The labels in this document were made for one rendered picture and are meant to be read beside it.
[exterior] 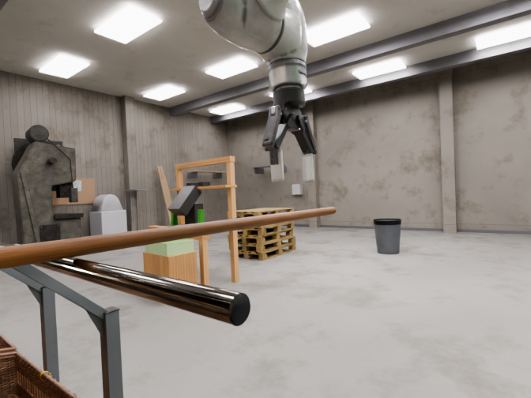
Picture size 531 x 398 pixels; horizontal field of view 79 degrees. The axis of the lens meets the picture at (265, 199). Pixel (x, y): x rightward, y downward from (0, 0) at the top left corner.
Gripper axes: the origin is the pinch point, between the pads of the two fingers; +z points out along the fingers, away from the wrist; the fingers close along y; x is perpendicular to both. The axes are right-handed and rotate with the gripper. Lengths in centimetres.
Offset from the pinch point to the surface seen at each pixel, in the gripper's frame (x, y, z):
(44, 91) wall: 899, 260, -312
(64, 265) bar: 17.0, -43.4, 13.4
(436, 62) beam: 84, 839, -309
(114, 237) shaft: 14.9, -36.0, 9.8
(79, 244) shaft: 14.7, -41.9, 10.1
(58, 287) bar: 52, -32, 24
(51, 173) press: 773, 221, -87
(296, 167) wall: 564, 932, -108
